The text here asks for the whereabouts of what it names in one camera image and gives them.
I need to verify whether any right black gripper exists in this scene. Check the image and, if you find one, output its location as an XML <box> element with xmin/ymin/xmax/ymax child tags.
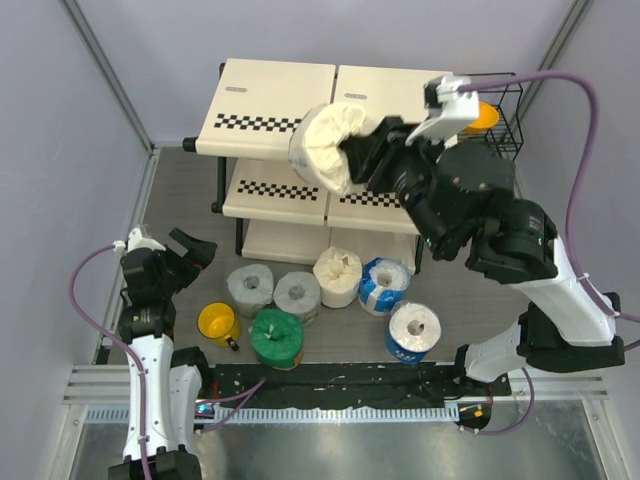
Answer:
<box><xmin>344</xmin><ymin>116</ymin><xmax>454</xmax><ymax>255</ymax></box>

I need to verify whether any cream roll with brown band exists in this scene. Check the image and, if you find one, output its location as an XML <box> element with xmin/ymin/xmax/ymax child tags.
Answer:
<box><xmin>288</xmin><ymin>102</ymin><xmax>380</xmax><ymax>197</ymax></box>

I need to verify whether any cream paper roll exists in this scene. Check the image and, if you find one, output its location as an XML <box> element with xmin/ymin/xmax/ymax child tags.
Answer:
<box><xmin>312</xmin><ymin>246</ymin><xmax>363</xmax><ymax>309</ymax></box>

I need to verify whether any blue roll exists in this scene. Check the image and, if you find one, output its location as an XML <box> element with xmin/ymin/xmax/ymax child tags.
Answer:
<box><xmin>385</xmin><ymin>301</ymin><xmax>442</xmax><ymax>364</ymax></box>
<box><xmin>357</xmin><ymin>257</ymin><xmax>412</xmax><ymax>316</ymax></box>

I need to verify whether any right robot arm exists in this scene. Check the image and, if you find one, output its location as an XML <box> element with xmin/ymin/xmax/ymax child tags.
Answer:
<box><xmin>339</xmin><ymin>116</ymin><xmax>625</xmax><ymax>395</ymax></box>

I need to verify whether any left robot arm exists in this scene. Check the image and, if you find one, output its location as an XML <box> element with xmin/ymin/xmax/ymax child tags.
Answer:
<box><xmin>108</xmin><ymin>227</ymin><xmax>217</xmax><ymax>479</ymax></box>

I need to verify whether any cream three-tier checkered shelf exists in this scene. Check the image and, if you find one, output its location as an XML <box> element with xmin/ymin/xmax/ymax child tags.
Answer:
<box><xmin>183</xmin><ymin>58</ymin><xmax>441</xmax><ymax>273</ymax></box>

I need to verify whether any left grey paper roll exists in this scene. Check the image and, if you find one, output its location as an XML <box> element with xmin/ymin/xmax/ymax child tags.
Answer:
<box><xmin>226</xmin><ymin>264</ymin><xmax>274</xmax><ymax>320</ymax></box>

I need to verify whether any grey paper roll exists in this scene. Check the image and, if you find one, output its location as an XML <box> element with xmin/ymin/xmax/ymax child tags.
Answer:
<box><xmin>226</xmin><ymin>264</ymin><xmax>274</xmax><ymax>320</ymax></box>
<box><xmin>273</xmin><ymin>271</ymin><xmax>321</xmax><ymax>325</ymax></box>

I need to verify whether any right grey paper roll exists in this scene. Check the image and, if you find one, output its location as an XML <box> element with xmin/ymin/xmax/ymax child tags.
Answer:
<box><xmin>273</xmin><ymin>271</ymin><xmax>321</xmax><ymax>325</ymax></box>

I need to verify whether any green wrapped paper roll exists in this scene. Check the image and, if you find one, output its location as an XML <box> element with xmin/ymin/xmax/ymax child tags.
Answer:
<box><xmin>250</xmin><ymin>309</ymin><xmax>304</xmax><ymax>370</ymax></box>

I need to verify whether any yellow bowl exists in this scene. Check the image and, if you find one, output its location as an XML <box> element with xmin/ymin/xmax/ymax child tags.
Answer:
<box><xmin>463</xmin><ymin>101</ymin><xmax>500</xmax><ymax>135</ymax></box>

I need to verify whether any blue wrapped roll front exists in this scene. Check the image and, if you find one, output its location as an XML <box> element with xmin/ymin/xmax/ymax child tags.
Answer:
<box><xmin>385</xmin><ymin>301</ymin><xmax>442</xmax><ymax>364</ymax></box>

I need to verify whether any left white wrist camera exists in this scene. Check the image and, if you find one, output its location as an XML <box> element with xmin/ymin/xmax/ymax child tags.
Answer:
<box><xmin>112</xmin><ymin>226</ymin><xmax>166</xmax><ymax>254</ymax></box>

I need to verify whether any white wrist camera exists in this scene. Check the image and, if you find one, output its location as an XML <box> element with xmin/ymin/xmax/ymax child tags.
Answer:
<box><xmin>112</xmin><ymin>226</ymin><xmax>166</xmax><ymax>254</ymax></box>
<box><xmin>405</xmin><ymin>75</ymin><xmax>480</xmax><ymax>147</ymax></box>

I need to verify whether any yellow cup with handle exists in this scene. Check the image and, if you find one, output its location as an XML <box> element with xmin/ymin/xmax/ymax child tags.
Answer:
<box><xmin>197</xmin><ymin>302</ymin><xmax>242</xmax><ymax>351</ymax></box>

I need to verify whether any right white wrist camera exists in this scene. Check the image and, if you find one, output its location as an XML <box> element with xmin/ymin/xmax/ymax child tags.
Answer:
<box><xmin>405</xmin><ymin>75</ymin><xmax>480</xmax><ymax>147</ymax></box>

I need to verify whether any black wire basket rack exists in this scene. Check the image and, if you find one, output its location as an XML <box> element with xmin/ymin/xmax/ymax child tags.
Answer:
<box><xmin>457</xmin><ymin>83</ymin><xmax>524</xmax><ymax>167</ymax></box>

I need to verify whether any white slotted cable duct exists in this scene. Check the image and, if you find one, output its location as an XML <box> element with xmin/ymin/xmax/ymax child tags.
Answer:
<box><xmin>84</xmin><ymin>403</ymin><xmax>459</xmax><ymax>425</ymax></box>

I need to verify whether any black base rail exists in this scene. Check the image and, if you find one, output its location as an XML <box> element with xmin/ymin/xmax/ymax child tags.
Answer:
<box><xmin>201</xmin><ymin>362</ymin><xmax>511</xmax><ymax>410</ymax></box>

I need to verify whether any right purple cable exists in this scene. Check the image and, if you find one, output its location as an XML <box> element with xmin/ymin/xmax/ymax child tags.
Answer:
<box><xmin>462</xmin><ymin>71</ymin><xmax>640</xmax><ymax>437</ymax></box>

